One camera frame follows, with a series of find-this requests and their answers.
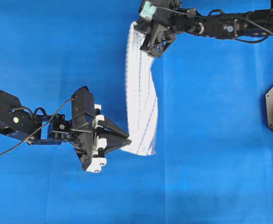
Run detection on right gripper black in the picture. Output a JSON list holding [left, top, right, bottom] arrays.
[[134, 0, 205, 58]]

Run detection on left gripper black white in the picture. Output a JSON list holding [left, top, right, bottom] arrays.
[[71, 104, 132, 173]]

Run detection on blue striped white towel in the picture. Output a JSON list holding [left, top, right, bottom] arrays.
[[122, 21, 158, 156]]

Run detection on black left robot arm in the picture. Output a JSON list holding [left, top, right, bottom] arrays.
[[0, 86, 131, 173]]

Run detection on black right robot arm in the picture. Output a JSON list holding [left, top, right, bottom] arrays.
[[134, 0, 273, 57]]

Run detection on blue table cloth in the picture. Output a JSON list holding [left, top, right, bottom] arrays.
[[0, 0, 273, 224]]

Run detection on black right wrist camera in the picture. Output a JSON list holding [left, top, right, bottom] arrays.
[[151, 0, 181, 23]]

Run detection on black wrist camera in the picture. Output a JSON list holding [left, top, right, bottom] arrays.
[[151, 0, 181, 23], [71, 86, 95, 132]]

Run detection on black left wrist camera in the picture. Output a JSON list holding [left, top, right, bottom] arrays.
[[71, 86, 95, 132]]

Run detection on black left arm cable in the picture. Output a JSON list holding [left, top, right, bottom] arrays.
[[0, 98, 76, 160]]

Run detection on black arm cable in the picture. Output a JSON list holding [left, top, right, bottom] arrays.
[[0, 98, 76, 160], [157, 6, 273, 44]]

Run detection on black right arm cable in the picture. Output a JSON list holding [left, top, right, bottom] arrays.
[[157, 6, 273, 44]]

